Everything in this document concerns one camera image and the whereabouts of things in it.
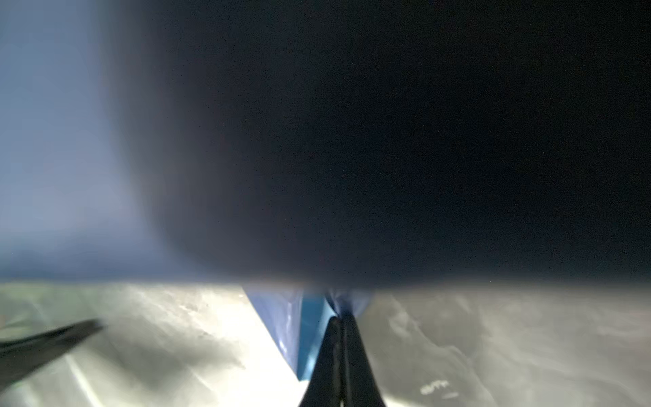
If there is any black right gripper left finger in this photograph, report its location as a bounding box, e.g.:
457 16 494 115
299 316 342 407

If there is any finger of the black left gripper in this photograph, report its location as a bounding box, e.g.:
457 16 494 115
1 319 104 389

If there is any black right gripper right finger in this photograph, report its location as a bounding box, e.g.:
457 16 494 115
342 313 386 407

